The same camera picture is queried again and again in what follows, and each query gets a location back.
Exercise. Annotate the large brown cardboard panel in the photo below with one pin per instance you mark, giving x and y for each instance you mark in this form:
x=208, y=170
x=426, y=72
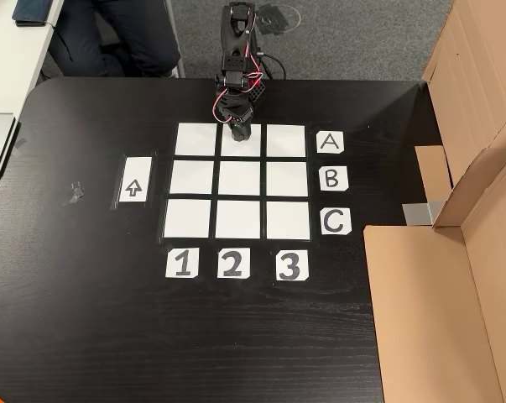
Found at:
x=424, y=315
x=479, y=63

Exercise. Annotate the paper label number 1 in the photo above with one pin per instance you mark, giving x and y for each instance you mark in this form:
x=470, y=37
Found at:
x=182, y=263

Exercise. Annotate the paper label number 2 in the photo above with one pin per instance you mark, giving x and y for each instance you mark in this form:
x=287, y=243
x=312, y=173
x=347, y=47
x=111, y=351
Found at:
x=233, y=263

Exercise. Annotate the grey metal leg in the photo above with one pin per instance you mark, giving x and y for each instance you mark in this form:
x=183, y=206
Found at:
x=175, y=38

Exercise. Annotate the white desk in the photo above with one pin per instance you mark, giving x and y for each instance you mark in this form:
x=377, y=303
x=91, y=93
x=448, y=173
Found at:
x=9, y=54

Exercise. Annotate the person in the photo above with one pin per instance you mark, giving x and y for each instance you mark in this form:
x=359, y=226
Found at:
x=110, y=38

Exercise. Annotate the paper label letter A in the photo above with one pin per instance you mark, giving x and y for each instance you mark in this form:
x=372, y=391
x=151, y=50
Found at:
x=330, y=142

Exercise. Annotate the paper label number 3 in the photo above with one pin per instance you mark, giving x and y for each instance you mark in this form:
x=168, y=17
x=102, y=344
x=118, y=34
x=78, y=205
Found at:
x=292, y=265

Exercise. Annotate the white paper grid square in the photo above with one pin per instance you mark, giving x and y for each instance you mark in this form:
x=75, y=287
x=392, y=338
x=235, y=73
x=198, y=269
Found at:
x=286, y=139
x=191, y=178
x=254, y=148
x=196, y=139
x=288, y=219
x=238, y=219
x=239, y=178
x=187, y=219
x=287, y=178

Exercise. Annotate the paper label letter C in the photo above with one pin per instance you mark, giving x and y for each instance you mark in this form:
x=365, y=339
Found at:
x=336, y=221

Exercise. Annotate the paper sheet with arrow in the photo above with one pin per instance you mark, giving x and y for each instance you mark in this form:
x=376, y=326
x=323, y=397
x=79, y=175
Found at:
x=135, y=184

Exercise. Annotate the paper label letter B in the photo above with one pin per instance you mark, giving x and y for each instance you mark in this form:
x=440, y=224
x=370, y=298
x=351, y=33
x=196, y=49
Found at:
x=333, y=179

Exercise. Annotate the grey tape patch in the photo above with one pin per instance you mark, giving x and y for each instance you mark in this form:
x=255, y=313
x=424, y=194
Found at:
x=420, y=213

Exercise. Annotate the crumpled tape piece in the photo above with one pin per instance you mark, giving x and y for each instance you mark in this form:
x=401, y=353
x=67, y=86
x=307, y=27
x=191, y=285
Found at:
x=74, y=194

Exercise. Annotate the black floor tape patch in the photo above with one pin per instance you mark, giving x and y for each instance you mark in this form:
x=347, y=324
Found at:
x=278, y=21

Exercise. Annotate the grey tape piece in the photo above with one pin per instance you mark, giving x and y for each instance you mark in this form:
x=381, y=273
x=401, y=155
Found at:
x=19, y=147

